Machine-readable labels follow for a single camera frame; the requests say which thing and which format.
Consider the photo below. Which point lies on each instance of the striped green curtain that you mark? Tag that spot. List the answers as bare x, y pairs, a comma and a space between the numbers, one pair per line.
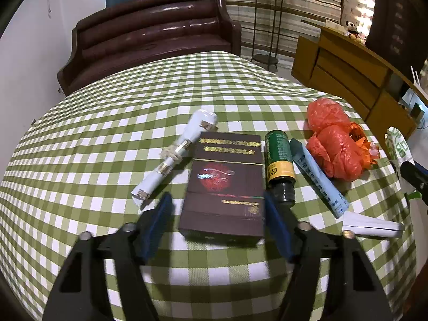
294, 13

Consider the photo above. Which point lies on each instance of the white green paper bag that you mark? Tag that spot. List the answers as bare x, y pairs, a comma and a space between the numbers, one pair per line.
399, 152

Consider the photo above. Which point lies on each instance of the orange plastic bag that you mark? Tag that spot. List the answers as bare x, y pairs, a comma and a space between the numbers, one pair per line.
369, 150

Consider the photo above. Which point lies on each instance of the dark brown leather sofa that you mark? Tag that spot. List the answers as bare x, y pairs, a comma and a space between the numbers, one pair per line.
142, 31

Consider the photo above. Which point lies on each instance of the dark maroon box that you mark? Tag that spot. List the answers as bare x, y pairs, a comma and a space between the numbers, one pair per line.
224, 200

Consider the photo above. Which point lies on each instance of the black metal plant stand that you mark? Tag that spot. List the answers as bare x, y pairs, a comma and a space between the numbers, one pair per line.
268, 58

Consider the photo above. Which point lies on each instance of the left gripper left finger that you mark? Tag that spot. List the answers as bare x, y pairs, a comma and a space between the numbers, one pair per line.
80, 290

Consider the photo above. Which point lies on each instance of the white folded paper box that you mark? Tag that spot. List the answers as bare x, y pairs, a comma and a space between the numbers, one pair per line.
368, 226

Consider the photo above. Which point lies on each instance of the purple curtain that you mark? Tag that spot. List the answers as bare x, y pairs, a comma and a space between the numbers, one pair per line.
399, 33

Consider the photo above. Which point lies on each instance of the white patterned paper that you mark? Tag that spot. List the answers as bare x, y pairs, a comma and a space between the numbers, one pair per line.
200, 121

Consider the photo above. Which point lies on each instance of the red plastic bag bundle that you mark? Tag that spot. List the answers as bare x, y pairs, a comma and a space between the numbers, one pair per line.
336, 153

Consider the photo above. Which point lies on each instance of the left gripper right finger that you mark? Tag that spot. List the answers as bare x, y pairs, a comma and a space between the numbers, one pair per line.
354, 291

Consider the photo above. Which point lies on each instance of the light blue tube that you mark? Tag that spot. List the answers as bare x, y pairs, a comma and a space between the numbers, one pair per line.
304, 160

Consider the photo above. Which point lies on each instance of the white wifi router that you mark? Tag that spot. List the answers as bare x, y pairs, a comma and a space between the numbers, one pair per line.
420, 80

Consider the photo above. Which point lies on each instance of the wooden TV cabinet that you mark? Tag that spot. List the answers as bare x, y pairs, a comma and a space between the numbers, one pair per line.
337, 65

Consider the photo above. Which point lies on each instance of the white box on cabinet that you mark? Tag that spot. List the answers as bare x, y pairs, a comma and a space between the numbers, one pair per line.
335, 26

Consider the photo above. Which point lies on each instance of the green yellow can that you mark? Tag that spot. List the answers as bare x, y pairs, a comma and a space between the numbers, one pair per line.
280, 174

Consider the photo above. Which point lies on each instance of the mouse plush toy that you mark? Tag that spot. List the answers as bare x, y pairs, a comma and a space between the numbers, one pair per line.
352, 32

